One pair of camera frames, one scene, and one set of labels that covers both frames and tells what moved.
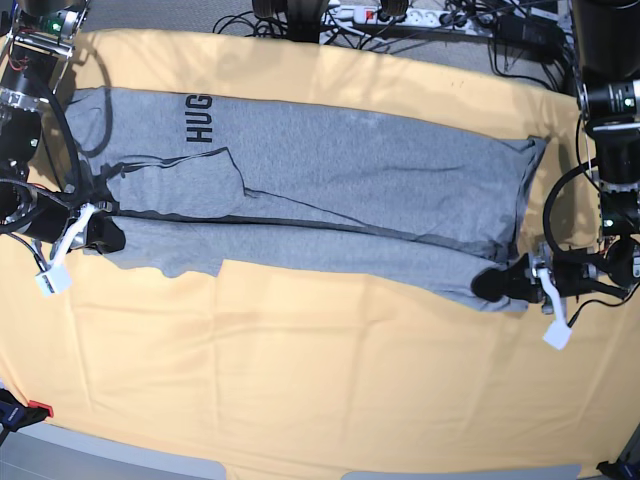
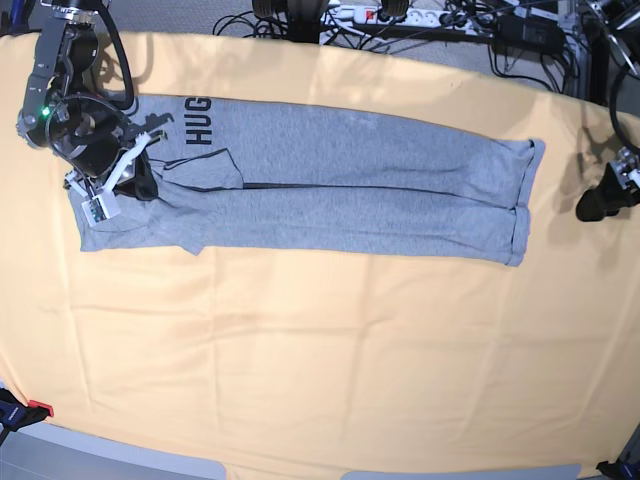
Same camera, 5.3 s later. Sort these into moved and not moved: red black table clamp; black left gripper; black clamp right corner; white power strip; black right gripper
Moved: black right gripper; black left gripper
Not moved: red black table clamp; white power strip; black clamp right corner
